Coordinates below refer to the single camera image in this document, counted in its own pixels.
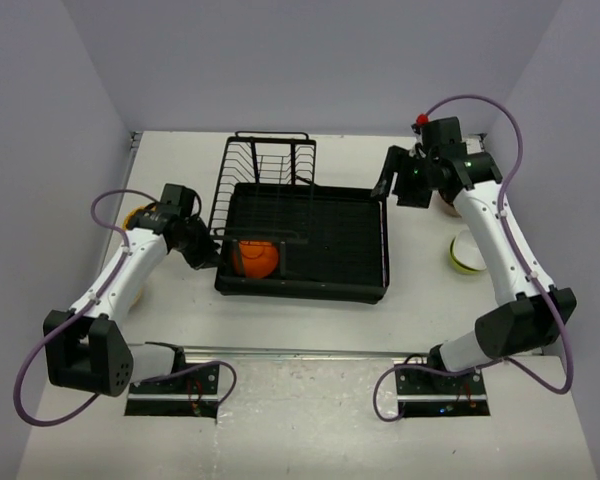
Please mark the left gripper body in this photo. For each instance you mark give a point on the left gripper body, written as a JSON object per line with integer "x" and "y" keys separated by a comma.
{"x": 198, "y": 247}

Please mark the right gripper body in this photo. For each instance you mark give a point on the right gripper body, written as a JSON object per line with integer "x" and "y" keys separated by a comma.
{"x": 415, "y": 180}

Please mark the pink flower bowl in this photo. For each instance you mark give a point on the pink flower bowl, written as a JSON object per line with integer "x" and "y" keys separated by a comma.
{"x": 446, "y": 207}

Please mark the yellow bowl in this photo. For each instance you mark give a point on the yellow bowl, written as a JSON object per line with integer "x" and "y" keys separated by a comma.
{"x": 127, "y": 221}

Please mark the orange bowl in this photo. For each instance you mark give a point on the orange bowl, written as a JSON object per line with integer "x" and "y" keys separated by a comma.
{"x": 255, "y": 259}

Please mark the white floral bowl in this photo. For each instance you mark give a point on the white floral bowl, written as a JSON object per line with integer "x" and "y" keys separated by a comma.
{"x": 138, "y": 296}

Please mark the black wire dish rack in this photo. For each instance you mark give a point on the black wire dish rack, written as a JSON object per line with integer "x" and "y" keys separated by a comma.
{"x": 265, "y": 191}

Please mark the lime green bowl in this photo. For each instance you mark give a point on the lime green bowl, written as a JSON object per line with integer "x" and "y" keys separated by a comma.
{"x": 465, "y": 252}
{"x": 460, "y": 269}

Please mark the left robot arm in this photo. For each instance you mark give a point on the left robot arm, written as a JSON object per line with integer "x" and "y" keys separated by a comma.
{"x": 85, "y": 348}

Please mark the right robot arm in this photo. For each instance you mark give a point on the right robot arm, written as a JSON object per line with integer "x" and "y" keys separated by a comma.
{"x": 530, "y": 309}

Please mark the black drip tray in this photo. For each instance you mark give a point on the black drip tray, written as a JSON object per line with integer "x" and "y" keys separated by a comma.
{"x": 346, "y": 258}

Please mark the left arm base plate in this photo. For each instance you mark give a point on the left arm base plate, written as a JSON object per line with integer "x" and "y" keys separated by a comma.
{"x": 196, "y": 384}

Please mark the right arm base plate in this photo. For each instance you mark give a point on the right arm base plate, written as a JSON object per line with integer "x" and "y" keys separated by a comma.
{"x": 413, "y": 382}

